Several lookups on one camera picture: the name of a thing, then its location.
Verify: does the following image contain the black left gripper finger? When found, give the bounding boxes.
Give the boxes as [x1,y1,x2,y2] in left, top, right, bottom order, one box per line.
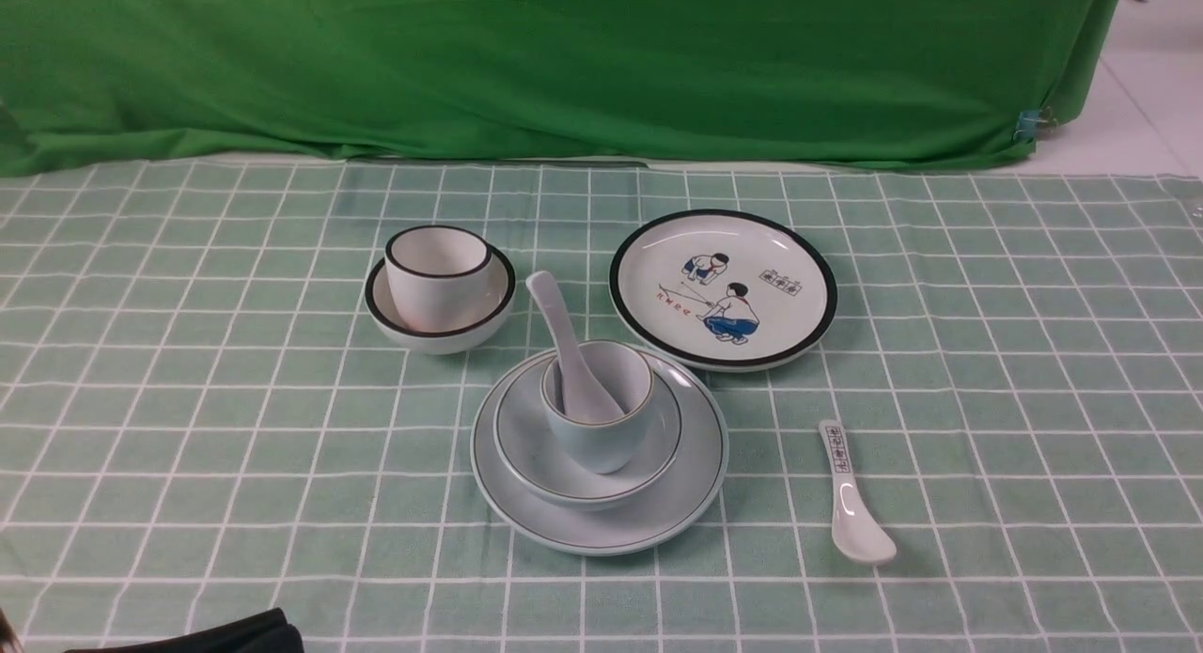
[69,609,306,652]

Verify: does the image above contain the pale blue bowl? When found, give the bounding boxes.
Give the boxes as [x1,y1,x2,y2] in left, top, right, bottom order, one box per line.
[493,361,682,511]

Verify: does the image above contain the pale blue cup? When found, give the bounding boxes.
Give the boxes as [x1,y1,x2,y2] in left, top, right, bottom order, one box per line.
[540,340,656,474]

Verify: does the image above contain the plain white spoon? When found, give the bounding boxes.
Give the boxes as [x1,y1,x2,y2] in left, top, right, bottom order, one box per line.
[525,271,624,425]

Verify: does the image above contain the green checkered tablecloth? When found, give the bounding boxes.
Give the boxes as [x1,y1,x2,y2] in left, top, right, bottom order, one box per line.
[1,161,1202,652]

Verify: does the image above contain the white cup black rim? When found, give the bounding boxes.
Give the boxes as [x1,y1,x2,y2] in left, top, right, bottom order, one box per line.
[385,225,492,334]

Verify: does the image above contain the white bowl black rim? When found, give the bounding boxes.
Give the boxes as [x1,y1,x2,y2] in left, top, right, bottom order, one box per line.
[365,245,517,356]

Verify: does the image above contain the pale blue plate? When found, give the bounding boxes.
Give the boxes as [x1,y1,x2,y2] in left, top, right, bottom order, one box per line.
[470,348,730,557]

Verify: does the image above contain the illustrated plate black rim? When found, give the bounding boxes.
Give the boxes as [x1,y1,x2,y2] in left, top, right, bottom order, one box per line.
[608,209,838,372]

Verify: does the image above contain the green backdrop cloth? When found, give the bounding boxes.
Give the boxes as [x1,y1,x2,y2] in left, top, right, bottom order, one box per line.
[2,0,1118,177]

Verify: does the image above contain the white spoon with print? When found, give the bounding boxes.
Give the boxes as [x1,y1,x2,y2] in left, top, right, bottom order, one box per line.
[818,418,897,565]

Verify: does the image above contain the blue binder clip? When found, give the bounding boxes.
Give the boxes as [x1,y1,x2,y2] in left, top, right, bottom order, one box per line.
[1011,109,1041,143]

